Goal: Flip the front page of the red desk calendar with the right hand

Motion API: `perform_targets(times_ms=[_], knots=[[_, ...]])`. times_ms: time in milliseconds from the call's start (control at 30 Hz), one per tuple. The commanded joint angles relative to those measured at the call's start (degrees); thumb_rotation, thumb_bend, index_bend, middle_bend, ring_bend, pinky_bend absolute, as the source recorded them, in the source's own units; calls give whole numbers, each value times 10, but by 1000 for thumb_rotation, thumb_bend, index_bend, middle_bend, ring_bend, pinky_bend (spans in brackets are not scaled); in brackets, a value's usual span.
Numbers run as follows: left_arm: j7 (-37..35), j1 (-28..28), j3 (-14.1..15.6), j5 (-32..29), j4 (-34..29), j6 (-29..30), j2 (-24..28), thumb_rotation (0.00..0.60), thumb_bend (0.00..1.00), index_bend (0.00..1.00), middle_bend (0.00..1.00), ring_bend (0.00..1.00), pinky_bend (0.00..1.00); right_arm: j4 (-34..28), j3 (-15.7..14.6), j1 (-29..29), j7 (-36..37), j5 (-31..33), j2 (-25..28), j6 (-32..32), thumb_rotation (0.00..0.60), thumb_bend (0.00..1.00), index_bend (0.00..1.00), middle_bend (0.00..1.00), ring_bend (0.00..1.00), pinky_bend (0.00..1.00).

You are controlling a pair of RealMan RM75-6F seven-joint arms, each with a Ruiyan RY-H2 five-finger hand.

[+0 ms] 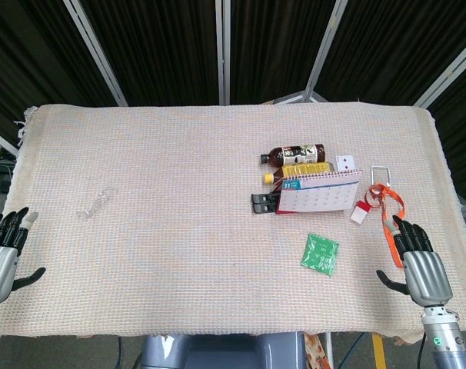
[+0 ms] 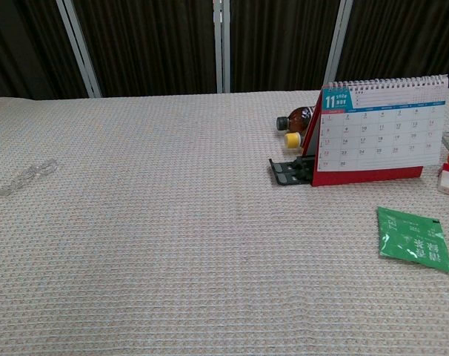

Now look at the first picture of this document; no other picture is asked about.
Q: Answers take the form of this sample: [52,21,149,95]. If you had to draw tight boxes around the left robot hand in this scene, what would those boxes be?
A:
[0,207,47,307]

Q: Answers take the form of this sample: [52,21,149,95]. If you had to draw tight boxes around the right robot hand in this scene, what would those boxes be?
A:
[376,214,454,308]

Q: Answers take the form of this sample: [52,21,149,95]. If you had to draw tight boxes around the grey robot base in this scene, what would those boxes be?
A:
[139,332,308,369]

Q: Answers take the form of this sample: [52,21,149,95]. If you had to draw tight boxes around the desk calendar with red binding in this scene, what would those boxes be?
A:
[275,168,364,215]

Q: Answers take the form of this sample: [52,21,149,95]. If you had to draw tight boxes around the red and white badge card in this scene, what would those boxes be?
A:
[350,200,372,224]

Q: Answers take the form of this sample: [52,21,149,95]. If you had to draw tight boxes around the clear plastic badge holder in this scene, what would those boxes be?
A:
[370,165,393,189]

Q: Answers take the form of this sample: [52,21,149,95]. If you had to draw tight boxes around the green sachet packet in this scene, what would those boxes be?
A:
[300,232,341,277]

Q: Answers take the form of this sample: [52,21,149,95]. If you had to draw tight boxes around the crumpled clear plastic wrap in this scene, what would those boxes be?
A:
[75,187,117,221]

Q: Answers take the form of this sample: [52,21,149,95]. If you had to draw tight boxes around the yellow-capped drink bottle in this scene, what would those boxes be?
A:
[263,161,335,186]

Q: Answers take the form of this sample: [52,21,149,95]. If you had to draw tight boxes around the black binder clips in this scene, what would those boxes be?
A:
[250,191,282,214]

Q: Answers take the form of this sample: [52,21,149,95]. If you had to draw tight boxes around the dark tea bottle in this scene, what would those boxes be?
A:
[260,143,327,165]

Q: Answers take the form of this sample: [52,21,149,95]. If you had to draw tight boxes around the beige woven table cloth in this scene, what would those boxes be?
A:
[0,101,466,344]

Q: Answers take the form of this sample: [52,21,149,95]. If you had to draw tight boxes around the black folding screen panels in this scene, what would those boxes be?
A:
[0,0,466,193]

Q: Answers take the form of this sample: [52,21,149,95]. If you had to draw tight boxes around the orange lanyard strap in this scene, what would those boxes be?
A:
[363,183,407,269]

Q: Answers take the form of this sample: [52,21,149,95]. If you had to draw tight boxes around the blue cable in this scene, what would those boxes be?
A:
[337,332,367,369]

